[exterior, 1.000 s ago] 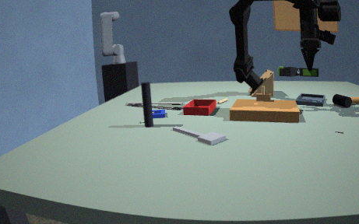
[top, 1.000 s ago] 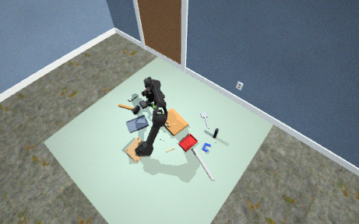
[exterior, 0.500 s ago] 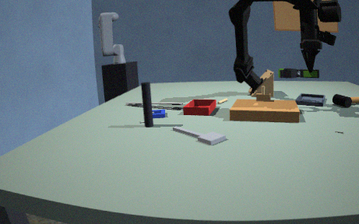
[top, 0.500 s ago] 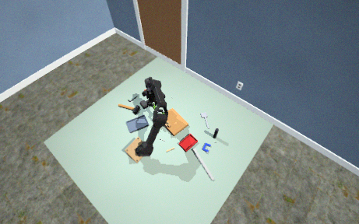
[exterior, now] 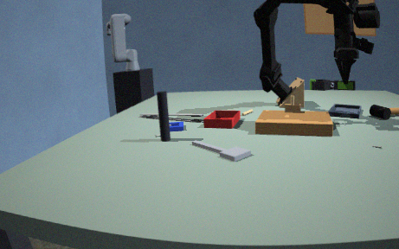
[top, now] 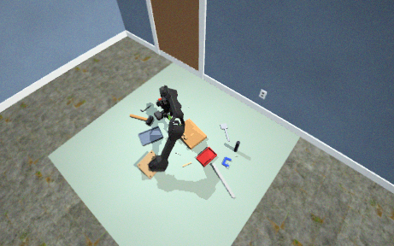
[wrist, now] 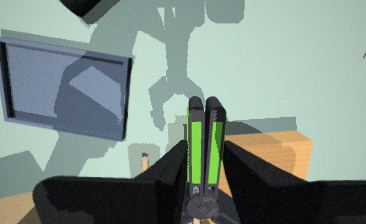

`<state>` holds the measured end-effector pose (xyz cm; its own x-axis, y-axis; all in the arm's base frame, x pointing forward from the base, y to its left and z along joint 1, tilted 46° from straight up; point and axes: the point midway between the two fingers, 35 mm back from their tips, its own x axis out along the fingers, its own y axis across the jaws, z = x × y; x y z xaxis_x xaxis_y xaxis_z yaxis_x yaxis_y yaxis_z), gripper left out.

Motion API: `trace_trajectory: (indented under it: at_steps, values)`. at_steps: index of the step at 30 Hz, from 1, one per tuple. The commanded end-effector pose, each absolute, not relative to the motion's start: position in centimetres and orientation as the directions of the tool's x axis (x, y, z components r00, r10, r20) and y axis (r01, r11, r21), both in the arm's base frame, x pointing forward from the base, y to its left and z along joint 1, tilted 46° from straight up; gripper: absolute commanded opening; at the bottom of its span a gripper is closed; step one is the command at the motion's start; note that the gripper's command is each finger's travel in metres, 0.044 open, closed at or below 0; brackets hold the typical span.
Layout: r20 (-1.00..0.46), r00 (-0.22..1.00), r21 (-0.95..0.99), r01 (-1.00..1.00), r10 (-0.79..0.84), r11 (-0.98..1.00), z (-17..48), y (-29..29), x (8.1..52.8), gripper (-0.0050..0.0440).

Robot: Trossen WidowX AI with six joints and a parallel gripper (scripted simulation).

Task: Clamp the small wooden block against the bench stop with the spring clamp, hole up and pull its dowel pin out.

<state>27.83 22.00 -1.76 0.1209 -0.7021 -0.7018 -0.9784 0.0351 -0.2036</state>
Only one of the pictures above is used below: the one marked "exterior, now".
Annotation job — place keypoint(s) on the red shallow tray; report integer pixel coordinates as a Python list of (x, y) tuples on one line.
[(222, 119)]

